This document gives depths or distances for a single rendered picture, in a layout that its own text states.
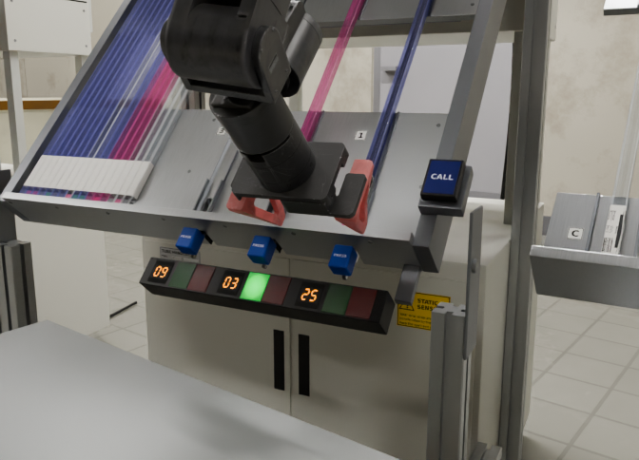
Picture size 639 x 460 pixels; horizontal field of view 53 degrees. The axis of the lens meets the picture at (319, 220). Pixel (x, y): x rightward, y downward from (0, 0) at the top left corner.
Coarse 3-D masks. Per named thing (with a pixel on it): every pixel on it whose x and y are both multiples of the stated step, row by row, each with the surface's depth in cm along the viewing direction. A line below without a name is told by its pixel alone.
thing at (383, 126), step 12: (420, 0) 94; (420, 12) 92; (420, 24) 91; (408, 36) 90; (408, 48) 89; (408, 60) 88; (396, 72) 87; (396, 84) 86; (396, 96) 85; (384, 108) 84; (396, 108) 85; (384, 120) 83; (384, 132) 82; (372, 144) 81; (384, 144) 82; (372, 156) 80
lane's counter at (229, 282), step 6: (228, 276) 81; (234, 276) 81; (240, 276) 80; (222, 282) 81; (228, 282) 80; (234, 282) 80; (240, 282) 80; (222, 288) 80; (228, 288) 80; (234, 288) 80; (228, 294) 79; (234, 294) 79
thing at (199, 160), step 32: (192, 128) 97; (320, 128) 88; (352, 128) 86; (416, 128) 82; (160, 160) 96; (192, 160) 93; (224, 160) 91; (352, 160) 83; (384, 160) 81; (416, 160) 80; (160, 192) 92; (192, 192) 90; (224, 192) 88; (384, 192) 79; (416, 192) 77; (384, 224) 76; (416, 224) 75
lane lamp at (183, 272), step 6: (180, 264) 85; (186, 264) 84; (192, 264) 84; (180, 270) 84; (186, 270) 84; (192, 270) 83; (174, 276) 84; (180, 276) 83; (186, 276) 83; (174, 282) 83; (180, 282) 83; (186, 282) 82
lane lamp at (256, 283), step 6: (252, 276) 80; (258, 276) 79; (264, 276) 79; (246, 282) 79; (252, 282) 79; (258, 282) 79; (264, 282) 78; (246, 288) 79; (252, 288) 79; (258, 288) 78; (264, 288) 78; (246, 294) 78; (252, 294) 78; (258, 294) 78; (258, 300) 77
